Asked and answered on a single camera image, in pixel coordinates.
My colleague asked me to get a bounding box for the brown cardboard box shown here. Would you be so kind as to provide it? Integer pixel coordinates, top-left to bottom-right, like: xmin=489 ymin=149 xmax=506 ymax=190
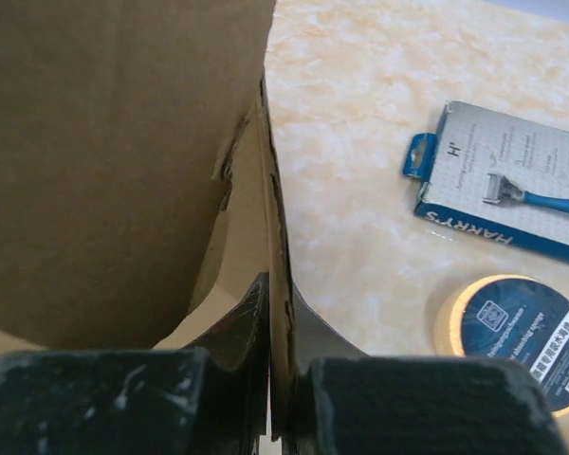
xmin=0 ymin=0 xmax=298 ymax=442

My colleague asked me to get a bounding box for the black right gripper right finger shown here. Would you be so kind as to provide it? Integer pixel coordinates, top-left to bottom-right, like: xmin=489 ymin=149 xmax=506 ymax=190
xmin=284 ymin=290 xmax=567 ymax=454

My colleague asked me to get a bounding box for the razor blister pack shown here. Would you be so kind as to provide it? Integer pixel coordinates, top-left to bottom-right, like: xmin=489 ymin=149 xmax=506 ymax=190
xmin=402 ymin=100 xmax=569 ymax=263

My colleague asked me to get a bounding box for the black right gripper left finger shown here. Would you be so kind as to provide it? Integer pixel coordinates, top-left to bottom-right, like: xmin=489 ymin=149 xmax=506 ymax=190
xmin=0 ymin=273 xmax=269 ymax=454

